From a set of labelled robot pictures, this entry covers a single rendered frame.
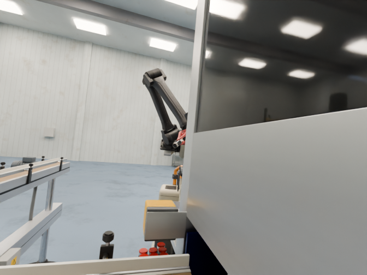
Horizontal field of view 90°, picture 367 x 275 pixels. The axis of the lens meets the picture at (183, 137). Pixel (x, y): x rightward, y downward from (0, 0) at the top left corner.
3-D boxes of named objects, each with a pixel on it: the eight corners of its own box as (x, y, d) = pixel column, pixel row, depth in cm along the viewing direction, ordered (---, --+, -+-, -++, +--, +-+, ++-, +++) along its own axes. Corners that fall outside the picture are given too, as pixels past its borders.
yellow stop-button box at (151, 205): (176, 240, 42) (178, 208, 43) (143, 241, 40) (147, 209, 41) (169, 226, 50) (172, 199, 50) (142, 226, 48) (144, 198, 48)
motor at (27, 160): (48, 174, 160) (49, 159, 160) (8, 173, 152) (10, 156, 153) (53, 172, 171) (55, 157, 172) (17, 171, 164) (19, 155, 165)
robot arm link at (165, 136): (152, 71, 112) (137, 76, 108) (161, 66, 101) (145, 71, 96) (176, 137, 126) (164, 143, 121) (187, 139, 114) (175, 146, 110)
